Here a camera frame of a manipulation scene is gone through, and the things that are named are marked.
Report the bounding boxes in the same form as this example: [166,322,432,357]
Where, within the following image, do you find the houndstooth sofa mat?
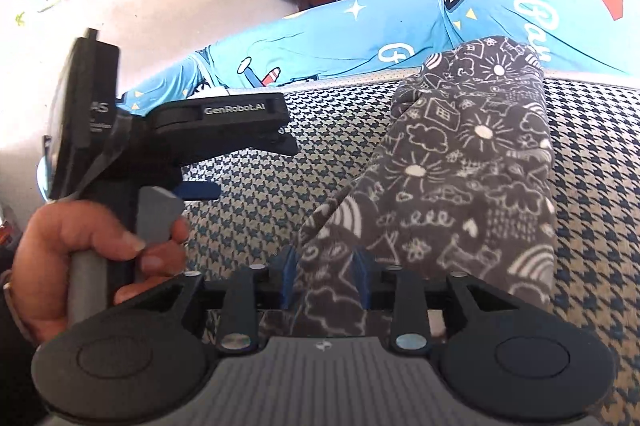
[117,73,640,426]

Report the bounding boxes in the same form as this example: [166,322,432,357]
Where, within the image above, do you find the blue printed sofa cover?
[120,0,640,111]

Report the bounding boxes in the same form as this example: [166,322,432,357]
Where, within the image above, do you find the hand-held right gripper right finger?
[352,246,531,353]

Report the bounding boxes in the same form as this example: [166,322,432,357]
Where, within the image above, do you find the person's left hand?
[10,200,192,348]

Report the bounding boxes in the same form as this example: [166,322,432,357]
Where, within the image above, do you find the grey doodle-print fleece garment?
[292,34,558,339]

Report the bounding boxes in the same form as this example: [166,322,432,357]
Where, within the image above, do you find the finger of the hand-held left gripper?
[177,180,222,203]
[239,127,302,157]

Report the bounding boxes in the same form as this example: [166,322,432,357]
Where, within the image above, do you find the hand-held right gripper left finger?
[117,248,301,353]

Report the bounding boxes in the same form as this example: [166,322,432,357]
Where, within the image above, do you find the person's left forearm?
[0,251,48,424]

